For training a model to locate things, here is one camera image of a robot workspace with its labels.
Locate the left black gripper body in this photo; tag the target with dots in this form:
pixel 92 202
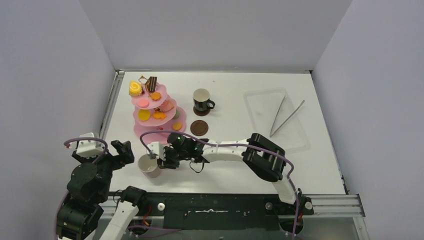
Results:
pixel 108 162

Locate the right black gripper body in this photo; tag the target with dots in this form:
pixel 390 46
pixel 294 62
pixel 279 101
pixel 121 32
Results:
pixel 167 158

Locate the orange round macaron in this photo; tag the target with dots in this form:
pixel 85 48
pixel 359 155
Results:
pixel 177 126

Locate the pink teacup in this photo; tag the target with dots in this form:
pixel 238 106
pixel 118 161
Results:
pixel 148 166

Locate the dark wooden coaster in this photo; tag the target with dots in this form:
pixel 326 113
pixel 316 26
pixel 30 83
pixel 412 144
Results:
pixel 201 113
pixel 199 127

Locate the orange flower cookie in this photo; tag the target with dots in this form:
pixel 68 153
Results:
pixel 158 115

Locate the yellow round cake slice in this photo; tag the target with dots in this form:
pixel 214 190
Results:
pixel 144 115

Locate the black mug white inside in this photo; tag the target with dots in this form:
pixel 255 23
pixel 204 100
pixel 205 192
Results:
pixel 202 100

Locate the pink round macaron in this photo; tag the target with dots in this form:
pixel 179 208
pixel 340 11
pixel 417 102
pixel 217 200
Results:
pixel 143 103

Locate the orange scalloped cookie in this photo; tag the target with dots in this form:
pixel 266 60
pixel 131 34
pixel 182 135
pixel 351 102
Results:
pixel 155 96

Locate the yellow swirl roll cake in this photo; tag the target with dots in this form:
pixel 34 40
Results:
pixel 135 89

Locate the chocolate layered cake slice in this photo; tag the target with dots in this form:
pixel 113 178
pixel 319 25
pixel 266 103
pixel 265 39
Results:
pixel 151 84

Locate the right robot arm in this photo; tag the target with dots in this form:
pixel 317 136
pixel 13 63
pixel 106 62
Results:
pixel 262 156

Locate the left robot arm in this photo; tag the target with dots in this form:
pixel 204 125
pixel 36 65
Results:
pixel 79 212

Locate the pink three-tier cake stand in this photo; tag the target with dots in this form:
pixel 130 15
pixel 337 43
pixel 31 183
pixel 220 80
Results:
pixel 177 114

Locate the clear plastic tray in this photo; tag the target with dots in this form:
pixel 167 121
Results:
pixel 273 115

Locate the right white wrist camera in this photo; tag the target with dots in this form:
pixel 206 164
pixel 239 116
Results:
pixel 156 151

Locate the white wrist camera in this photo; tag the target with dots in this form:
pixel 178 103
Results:
pixel 156 151
pixel 89 148

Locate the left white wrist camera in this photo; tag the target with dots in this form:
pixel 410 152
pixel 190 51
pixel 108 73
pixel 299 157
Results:
pixel 89 148

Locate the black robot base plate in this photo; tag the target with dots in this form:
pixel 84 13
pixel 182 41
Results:
pixel 212 211

